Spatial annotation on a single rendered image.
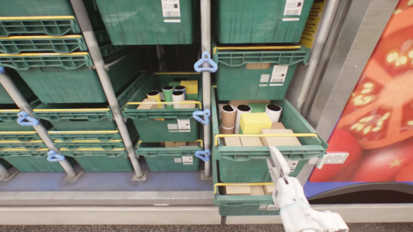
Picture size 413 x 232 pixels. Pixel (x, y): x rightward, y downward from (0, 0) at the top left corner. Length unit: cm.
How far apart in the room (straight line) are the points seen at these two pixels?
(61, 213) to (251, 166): 128
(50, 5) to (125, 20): 26
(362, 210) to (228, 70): 127
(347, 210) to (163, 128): 129
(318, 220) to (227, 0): 69
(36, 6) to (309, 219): 107
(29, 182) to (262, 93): 156
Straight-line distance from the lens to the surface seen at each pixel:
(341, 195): 130
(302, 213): 49
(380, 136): 101
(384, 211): 169
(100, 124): 103
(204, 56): 64
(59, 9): 86
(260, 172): 75
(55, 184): 149
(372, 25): 70
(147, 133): 96
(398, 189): 145
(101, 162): 127
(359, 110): 84
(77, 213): 150
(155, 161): 111
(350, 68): 71
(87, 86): 92
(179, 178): 116
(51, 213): 161
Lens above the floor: 159
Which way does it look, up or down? 30 degrees down
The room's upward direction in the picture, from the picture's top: 1 degrees counter-clockwise
